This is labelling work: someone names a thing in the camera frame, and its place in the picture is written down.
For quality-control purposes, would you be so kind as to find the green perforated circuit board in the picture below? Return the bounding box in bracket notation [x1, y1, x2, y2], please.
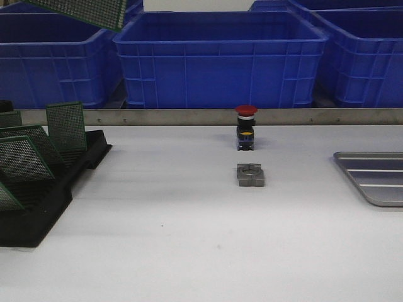
[46, 101, 87, 152]
[0, 183, 25, 211]
[1, 135, 55, 182]
[1, 125, 64, 165]
[25, 0, 127, 31]
[0, 111, 22, 128]

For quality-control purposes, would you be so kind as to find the black slotted board rack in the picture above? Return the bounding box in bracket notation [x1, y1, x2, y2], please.
[1, 129, 111, 248]

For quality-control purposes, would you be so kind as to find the metal tray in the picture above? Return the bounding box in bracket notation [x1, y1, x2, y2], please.
[333, 152, 402, 208]

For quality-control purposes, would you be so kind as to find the red emergency stop button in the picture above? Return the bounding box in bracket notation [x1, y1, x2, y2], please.
[236, 105, 258, 150]

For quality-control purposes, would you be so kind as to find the grey square mounting block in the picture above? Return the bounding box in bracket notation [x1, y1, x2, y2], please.
[237, 163, 265, 187]

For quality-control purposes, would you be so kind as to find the blue plastic crate centre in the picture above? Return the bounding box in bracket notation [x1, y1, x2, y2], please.
[114, 11, 327, 109]

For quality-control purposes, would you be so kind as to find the blue plastic crate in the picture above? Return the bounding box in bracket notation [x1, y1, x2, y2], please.
[312, 9, 402, 108]
[114, 11, 327, 109]
[1, 13, 123, 109]

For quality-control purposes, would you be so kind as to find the blue crate rear right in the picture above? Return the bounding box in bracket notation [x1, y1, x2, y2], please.
[249, 0, 402, 13]

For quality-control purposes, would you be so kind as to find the blue plastic crate left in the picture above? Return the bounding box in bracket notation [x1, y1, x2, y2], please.
[1, 13, 123, 109]

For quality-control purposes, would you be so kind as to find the blue plastic crate right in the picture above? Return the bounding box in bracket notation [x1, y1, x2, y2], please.
[312, 9, 402, 108]

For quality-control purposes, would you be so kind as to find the steel shelf rail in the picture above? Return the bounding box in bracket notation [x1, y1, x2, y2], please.
[14, 108, 403, 126]

